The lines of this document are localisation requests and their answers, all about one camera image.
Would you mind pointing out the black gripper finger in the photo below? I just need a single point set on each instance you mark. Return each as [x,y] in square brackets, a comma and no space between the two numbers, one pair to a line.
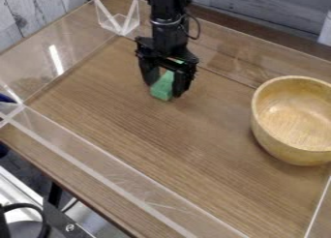
[150,70]
[183,78]

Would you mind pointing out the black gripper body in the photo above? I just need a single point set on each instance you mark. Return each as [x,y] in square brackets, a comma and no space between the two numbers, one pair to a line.
[166,45]

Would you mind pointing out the green rectangular block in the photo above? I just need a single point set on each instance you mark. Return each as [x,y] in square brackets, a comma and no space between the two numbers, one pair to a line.
[161,89]

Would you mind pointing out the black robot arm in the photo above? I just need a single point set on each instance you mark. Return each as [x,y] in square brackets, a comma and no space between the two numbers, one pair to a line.
[169,10]

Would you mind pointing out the light wooden bowl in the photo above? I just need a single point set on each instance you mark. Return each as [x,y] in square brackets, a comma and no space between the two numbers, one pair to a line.
[291,119]

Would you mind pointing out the blue object at edge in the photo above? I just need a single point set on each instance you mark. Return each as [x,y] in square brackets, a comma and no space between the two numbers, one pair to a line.
[6,99]

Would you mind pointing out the black table leg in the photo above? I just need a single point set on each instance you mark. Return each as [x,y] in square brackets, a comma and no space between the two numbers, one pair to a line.
[55,195]

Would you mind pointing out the clear acrylic tray wall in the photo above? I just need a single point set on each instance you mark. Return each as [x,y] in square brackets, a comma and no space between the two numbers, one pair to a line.
[170,169]

